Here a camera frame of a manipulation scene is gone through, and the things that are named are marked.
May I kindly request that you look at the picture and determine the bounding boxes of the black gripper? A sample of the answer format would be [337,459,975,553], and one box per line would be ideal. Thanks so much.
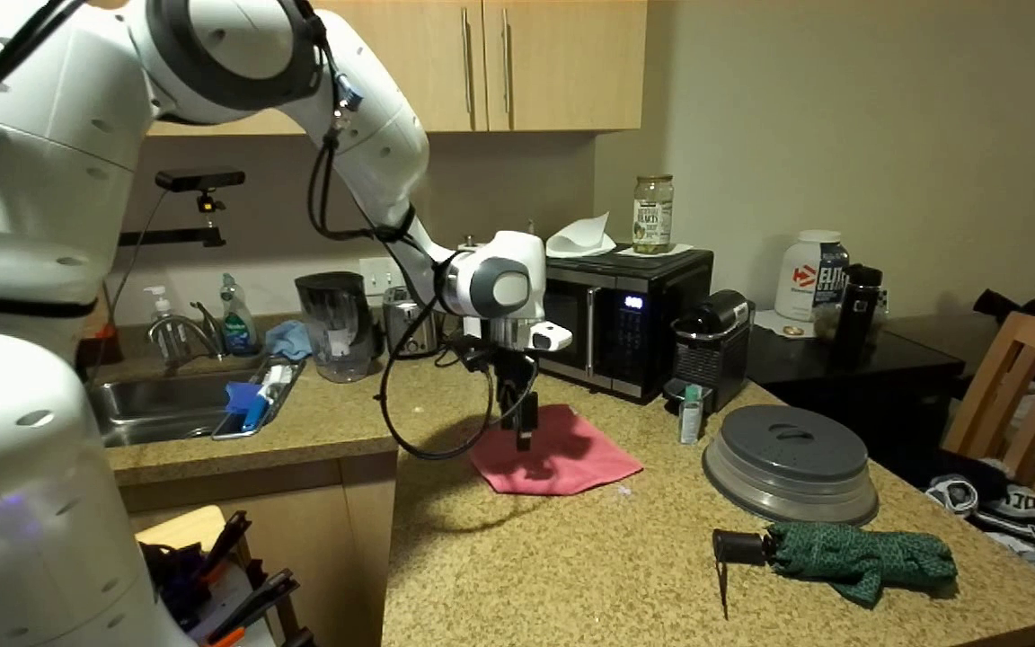
[467,339,547,453]

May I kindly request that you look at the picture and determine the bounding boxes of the pink cloth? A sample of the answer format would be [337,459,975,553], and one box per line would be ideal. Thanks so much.
[467,402,647,501]

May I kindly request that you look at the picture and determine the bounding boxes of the black microwave oven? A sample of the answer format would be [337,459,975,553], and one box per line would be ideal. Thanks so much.
[541,243,714,406]

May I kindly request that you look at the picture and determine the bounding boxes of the silver toaster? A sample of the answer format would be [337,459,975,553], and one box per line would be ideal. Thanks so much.
[380,285,440,359]

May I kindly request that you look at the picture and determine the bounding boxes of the small green-capped bottle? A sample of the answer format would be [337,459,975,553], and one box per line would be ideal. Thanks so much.
[675,380,707,448]

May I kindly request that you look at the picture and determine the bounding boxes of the black coffee maker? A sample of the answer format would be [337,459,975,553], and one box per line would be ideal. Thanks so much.
[662,286,754,418]

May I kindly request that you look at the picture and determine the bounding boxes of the wooden counter base cabinet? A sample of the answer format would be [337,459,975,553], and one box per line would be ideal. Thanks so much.
[107,435,403,647]

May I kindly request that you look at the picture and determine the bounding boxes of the blue rag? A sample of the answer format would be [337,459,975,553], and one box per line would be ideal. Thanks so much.
[264,317,321,368]

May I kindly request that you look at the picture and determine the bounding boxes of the glass jar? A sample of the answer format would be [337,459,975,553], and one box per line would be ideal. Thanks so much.
[630,172,675,256]

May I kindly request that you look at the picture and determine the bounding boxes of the grey plastic dome cover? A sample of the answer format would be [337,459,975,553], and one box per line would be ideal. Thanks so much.
[701,402,880,527]

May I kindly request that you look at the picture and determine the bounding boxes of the blue dish brush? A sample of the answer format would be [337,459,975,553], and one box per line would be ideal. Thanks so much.
[217,359,299,443]

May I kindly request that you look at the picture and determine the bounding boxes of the green dish soap bottle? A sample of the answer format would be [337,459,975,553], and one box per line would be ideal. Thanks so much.
[214,268,258,359]

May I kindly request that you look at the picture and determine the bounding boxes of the white plastic jug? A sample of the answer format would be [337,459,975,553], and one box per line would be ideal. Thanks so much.
[774,228,850,341]

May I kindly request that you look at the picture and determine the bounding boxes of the black side table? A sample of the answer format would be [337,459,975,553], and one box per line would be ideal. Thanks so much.
[744,321,972,483]

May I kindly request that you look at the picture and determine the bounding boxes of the steel sink faucet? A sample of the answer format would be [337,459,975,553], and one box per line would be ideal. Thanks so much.
[143,314,226,371]

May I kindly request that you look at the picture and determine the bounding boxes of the steel kitchen sink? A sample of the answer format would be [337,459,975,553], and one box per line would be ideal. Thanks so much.
[82,356,306,448]

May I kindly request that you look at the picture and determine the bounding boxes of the black drink bottle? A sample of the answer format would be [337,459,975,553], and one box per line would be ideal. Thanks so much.
[835,264,887,362]

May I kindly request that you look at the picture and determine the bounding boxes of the green folded umbrella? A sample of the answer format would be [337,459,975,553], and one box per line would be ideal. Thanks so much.
[707,516,960,621]

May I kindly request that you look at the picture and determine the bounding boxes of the clear soap dispenser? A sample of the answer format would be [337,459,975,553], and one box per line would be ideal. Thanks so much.
[142,285,188,362]

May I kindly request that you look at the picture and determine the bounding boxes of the black and white bag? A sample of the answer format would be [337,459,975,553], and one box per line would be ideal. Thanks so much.
[923,447,1035,561]

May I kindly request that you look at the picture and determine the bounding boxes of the wooden chair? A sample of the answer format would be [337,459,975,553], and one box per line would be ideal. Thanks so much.
[937,310,1035,541]

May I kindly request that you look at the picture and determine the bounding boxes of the dark garment on chair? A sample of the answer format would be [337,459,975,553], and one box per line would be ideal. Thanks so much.
[972,285,1035,339]

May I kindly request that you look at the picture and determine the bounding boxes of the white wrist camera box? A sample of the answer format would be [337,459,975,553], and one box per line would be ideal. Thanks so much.
[530,321,580,356]

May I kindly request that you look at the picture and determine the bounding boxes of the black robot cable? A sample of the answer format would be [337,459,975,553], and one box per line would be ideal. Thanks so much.
[0,0,509,465]

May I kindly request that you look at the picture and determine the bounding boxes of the white wall outlet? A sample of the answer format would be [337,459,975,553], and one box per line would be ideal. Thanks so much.
[357,252,405,293]

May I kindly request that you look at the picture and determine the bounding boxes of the light wooden wall cabinets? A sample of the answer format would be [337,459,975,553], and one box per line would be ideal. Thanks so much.
[0,0,651,139]

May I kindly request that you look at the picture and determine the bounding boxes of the black camera on rod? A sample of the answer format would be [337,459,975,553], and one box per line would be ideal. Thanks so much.
[118,169,247,252]

